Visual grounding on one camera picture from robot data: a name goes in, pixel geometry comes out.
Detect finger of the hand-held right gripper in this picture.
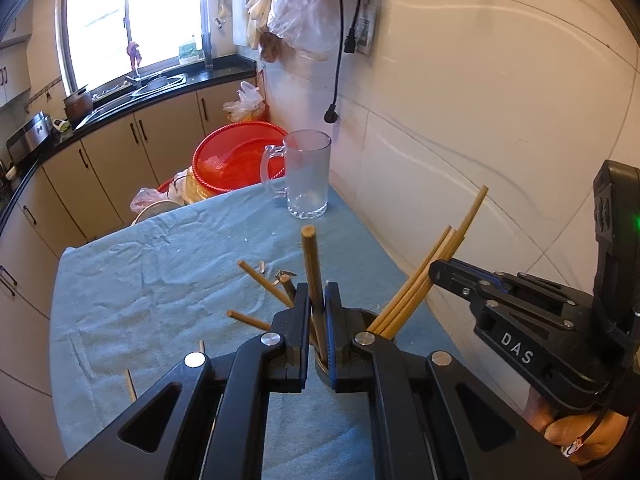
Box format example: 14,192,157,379
428,258,572,332
449,258,597,319

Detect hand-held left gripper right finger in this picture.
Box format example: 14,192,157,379
324,282,584,480

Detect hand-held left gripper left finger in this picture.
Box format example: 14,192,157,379
55,282,312,480

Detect dark cylindrical chopstick holder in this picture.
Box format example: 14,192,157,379
310,308,398,392

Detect single wooden chopstick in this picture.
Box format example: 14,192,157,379
301,226,330,366

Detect group of wooden chopsticks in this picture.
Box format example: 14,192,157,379
124,227,458,402

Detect bundle of wooden chopsticks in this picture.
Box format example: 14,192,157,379
382,185,489,338

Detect person's right hand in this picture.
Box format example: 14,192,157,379
524,390,631,466

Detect clear glass mug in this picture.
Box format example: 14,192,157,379
259,130,332,220

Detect light blue towel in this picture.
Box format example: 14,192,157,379
49,180,463,480

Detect red plastic basket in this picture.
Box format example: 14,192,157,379
220,137,287,186
191,121,289,196

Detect white bucket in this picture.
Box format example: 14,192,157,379
132,200,185,226

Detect pink plastic bag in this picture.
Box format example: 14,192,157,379
130,187,168,213

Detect white plastic bag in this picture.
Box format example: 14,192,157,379
222,81,267,123

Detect beige kitchen cabinets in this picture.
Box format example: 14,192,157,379
0,87,261,411

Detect black kitchen countertop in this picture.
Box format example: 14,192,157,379
0,52,258,231

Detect stainless steel sink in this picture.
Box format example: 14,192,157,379
90,72,188,111

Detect green label packet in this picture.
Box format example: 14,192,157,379
177,35,199,66

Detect clear hanging plastic bag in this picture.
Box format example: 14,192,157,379
267,0,341,63

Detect brown cooking pot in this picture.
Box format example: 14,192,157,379
62,85,95,123

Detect vertical metal pipe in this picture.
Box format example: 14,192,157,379
201,0,215,72

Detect beige hanging gloves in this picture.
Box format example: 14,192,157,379
245,0,283,64

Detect stainless steel appliance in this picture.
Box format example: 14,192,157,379
6,111,54,154

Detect kitchen window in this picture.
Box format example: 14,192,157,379
60,0,211,93

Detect black power cable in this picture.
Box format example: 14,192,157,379
324,0,372,126

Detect beige wall cabinet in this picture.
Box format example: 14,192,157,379
0,7,33,108

